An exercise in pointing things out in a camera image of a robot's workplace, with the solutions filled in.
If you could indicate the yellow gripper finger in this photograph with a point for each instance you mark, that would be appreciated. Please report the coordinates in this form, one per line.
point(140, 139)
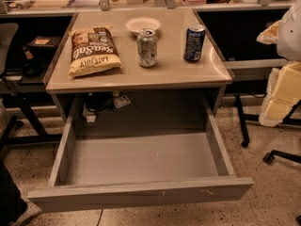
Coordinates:
point(282, 93)
point(269, 35)

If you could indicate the silver 7up can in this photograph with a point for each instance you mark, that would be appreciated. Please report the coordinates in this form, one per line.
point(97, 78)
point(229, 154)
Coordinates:
point(147, 47)

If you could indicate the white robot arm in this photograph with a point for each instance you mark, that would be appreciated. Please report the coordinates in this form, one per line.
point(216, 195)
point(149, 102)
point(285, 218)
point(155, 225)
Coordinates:
point(289, 34)

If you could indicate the blue pepsi can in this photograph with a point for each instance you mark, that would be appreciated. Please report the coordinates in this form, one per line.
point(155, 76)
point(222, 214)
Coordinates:
point(195, 35)

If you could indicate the grey open drawer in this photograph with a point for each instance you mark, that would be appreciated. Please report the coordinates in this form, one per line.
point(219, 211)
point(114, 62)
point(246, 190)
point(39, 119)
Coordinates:
point(131, 158)

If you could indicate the white bowl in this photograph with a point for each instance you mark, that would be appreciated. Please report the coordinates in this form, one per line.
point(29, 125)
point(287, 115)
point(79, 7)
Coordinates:
point(136, 24)

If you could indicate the sea salt chip bag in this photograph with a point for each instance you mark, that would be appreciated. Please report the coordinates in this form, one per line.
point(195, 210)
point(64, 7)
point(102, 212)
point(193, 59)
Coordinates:
point(93, 51)

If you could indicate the white power adapter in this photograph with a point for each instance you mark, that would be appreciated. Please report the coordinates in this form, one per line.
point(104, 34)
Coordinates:
point(89, 116)

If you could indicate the black box under desk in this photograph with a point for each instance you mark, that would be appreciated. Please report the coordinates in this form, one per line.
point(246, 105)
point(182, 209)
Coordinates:
point(44, 47)

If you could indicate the grey office chair left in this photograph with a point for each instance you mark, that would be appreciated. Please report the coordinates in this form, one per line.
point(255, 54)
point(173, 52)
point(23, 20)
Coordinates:
point(7, 33)

